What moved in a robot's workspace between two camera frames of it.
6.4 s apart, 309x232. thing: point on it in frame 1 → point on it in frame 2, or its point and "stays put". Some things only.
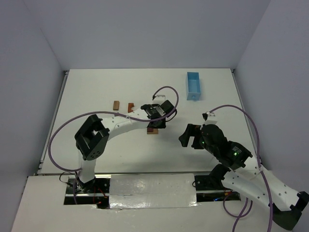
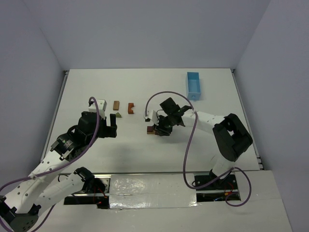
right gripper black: x=196 y=136 → x=161 y=125
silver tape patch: x=130 y=191 stays put
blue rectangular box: x=193 y=86 stays put
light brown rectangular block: x=116 y=105 stays put
